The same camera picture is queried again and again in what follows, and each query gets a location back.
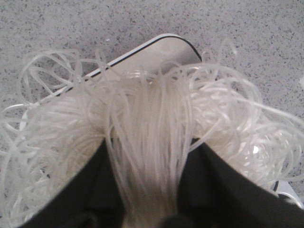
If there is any translucent white vermicelli bundle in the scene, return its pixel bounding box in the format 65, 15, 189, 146
0, 47, 304, 228

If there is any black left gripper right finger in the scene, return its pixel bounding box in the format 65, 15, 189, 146
163, 143, 304, 228

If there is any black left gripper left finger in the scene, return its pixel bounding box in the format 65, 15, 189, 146
22, 142, 124, 228

